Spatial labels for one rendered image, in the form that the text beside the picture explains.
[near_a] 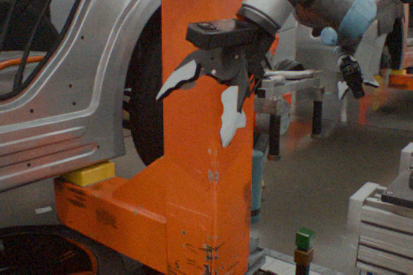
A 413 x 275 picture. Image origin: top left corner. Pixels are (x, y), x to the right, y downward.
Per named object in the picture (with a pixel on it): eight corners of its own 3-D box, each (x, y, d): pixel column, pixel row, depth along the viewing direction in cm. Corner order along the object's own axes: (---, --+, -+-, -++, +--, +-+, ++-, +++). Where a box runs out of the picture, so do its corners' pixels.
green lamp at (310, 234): (301, 239, 110) (302, 226, 110) (314, 244, 108) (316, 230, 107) (293, 245, 107) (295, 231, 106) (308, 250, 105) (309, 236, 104)
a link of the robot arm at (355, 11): (360, 6, 76) (313, -30, 74) (388, 3, 65) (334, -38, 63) (336, 41, 77) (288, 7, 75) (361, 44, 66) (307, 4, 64)
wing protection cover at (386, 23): (377, 35, 444) (379, -13, 433) (405, 36, 426) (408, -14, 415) (355, 35, 389) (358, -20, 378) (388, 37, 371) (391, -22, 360)
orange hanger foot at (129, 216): (94, 206, 155) (88, 116, 148) (205, 252, 124) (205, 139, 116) (56, 221, 142) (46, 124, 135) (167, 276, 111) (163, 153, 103)
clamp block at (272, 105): (259, 109, 141) (259, 93, 140) (283, 112, 136) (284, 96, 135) (251, 111, 137) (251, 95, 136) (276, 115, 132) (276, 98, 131)
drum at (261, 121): (244, 124, 172) (245, 90, 169) (291, 133, 159) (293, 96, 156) (223, 131, 161) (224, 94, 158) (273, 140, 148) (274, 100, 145)
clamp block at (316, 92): (302, 96, 167) (303, 83, 166) (324, 99, 162) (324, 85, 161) (297, 98, 163) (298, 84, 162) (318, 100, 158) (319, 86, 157)
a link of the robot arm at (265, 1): (285, -6, 62) (243, -24, 66) (268, 20, 62) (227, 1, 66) (298, 15, 68) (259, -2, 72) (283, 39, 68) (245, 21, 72)
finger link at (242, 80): (251, 113, 63) (250, 57, 65) (247, 110, 62) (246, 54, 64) (222, 116, 65) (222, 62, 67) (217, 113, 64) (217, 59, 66)
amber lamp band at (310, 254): (299, 256, 111) (300, 243, 111) (313, 260, 109) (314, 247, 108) (293, 262, 108) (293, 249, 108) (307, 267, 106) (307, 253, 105)
